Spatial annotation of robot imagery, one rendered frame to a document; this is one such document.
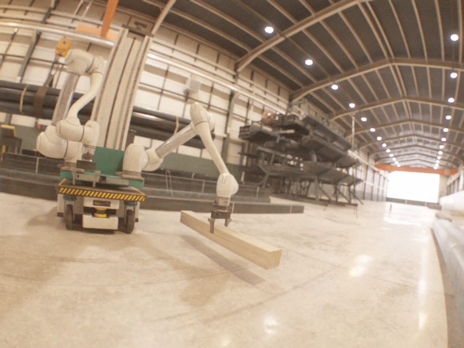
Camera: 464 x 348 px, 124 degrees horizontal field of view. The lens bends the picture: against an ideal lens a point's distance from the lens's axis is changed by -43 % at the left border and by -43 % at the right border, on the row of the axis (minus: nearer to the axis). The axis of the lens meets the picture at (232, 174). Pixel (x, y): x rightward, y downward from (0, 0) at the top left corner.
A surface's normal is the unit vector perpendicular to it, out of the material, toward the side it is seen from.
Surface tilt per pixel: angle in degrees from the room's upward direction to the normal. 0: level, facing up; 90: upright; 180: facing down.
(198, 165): 90
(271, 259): 90
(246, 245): 90
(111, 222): 90
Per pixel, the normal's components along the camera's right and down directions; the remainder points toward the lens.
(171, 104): 0.62, 0.07
